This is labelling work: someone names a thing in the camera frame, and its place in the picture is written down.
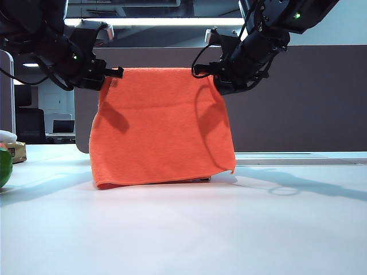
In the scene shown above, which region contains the large grey desk partition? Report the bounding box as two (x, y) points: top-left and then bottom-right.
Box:
(73, 45), (367, 154)

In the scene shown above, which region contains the white tissue sheet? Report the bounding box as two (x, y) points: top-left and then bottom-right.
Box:
(0, 130), (18, 143)

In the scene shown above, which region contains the orange microfiber cloth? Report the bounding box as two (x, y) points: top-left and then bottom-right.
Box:
(89, 67), (237, 190)

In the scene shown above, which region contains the tan tissue box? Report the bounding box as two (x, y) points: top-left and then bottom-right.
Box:
(5, 142), (28, 164)

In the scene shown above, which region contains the black office chair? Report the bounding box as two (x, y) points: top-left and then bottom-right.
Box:
(15, 85), (46, 145)

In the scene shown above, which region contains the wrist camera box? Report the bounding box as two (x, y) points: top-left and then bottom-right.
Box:
(204, 26), (232, 48)
(74, 22), (115, 44)

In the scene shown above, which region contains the narrow grey partition panel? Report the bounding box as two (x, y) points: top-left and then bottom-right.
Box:
(0, 49), (15, 134)

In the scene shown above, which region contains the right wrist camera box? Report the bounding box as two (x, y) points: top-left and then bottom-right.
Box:
(204, 26), (232, 48)

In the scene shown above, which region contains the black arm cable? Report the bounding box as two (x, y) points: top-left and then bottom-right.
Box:
(0, 56), (76, 92)
(190, 0), (266, 78)

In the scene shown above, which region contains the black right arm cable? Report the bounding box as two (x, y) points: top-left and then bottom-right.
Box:
(190, 0), (266, 78)

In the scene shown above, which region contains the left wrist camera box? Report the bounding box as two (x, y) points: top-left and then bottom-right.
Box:
(74, 22), (115, 44)

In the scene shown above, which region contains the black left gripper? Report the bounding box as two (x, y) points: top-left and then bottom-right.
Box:
(68, 52), (125, 92)

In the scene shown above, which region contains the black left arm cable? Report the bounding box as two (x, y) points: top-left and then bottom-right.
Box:
(0, 56), (76, 92)

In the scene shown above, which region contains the open laptop computer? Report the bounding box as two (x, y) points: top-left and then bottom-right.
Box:
(53, 120), (76, 135)

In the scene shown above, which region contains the background office desk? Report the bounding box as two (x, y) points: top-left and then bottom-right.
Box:
(45, 133), (77, 144)

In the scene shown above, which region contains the long ceiling light strip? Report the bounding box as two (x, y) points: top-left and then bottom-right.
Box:
(64, 18), (244, 26)

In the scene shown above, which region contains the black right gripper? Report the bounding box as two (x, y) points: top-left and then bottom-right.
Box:
(191, 54), (271, 97)

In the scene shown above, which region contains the green round toy fruit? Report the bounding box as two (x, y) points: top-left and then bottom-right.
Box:
(0, 148), (14, 189)

